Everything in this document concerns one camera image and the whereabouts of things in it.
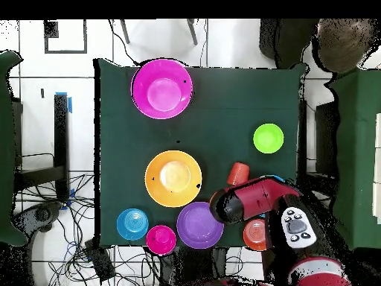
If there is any orange-red plastic cup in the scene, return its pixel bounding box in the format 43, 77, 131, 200
226, 162, 250, 186

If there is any small blue bowl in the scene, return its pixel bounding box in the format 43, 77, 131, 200
116, 207, 150, 241

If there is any small orange bowl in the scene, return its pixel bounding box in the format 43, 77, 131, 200
243, 218, 268, 252

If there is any large orange bowl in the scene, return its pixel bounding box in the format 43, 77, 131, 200
144, 150, 203, 209

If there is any large pink bowl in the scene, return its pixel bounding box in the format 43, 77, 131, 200
130, 58, 194, 121

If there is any black power strip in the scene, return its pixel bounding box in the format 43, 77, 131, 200
83, 238, 116, 283

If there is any green cloth side table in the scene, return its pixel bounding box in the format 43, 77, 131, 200
323, 68, 381, 251
0, 49, 29, 248

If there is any person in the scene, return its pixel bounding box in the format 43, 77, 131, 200
258, 18, 381, 74

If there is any black metal stand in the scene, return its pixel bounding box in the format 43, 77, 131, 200
11, 93, 71, 203
297, 99, 339, 199

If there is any black square floor frame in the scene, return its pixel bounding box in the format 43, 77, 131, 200
43, 19, 89, 55

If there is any small green bowl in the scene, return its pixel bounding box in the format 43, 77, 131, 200
252, 123, 285, 155

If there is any small crimson bowl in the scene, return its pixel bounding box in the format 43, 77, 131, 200
145, 225, 177, 255

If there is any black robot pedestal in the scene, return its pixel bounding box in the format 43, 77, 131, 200
160, 247, 266, 286

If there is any purple bowl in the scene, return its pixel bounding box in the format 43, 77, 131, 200
176, 201, 225, 250

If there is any dark green tablecloth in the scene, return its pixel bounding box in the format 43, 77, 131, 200
93, 57, 307, 250

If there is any blue floor tape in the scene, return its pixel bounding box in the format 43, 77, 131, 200
54, 91, 73, 114

